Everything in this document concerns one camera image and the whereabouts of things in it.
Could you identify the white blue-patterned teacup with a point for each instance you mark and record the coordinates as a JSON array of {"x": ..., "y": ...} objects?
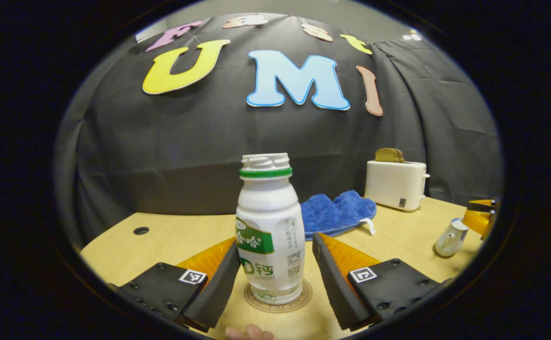
[{"x": 450, "y": 243}]

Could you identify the small ceiling light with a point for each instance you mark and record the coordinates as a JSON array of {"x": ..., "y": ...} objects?
[{"x": 412, "y": 35}]

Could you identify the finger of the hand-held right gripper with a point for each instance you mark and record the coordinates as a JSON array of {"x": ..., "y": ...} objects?
[
  {"x": 485, "y": 204},
  {"x": 476, "y": 222}
]

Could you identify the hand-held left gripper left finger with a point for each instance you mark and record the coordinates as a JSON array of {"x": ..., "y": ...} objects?
[{"x": 218, "y": 288}]

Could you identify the blue towel cloth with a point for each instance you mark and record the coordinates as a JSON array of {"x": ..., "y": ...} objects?
[{"x": 336, "y": 212}]

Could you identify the black backdrop cloth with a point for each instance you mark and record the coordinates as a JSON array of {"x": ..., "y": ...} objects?
[{"x": 162, "y": 141}]

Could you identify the brown toast slice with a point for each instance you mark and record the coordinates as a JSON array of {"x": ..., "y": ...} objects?
[
  {"x": 385, "y": 156},
  {"x": 400, "y": 157}
]

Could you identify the round wooden coaster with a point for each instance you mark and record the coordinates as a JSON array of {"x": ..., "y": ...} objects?
[{"x": 280, "y": 308}]

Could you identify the white green-label water bottle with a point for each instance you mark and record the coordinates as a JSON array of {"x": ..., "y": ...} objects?
[{"x": 270, "y": 212}]

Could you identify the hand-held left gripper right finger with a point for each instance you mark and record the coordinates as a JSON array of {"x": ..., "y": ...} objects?
[{"x": 334, "y": 283}]

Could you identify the cream white toaster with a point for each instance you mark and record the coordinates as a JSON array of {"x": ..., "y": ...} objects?
[{"x": 393, "y": 184}]

